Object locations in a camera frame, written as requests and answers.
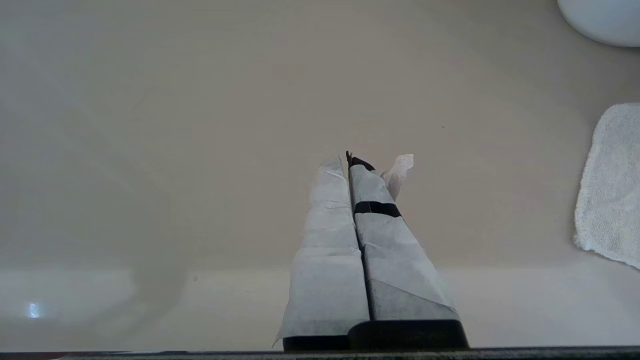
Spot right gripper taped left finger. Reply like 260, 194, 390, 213
272, 155, 372, 352

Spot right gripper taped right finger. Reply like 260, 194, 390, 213
346, 150, 470, 351

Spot white round ceramic vessel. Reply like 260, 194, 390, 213
557, 0, 640, 48

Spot white terry towel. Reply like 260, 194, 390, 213
573, 102, 640, 271

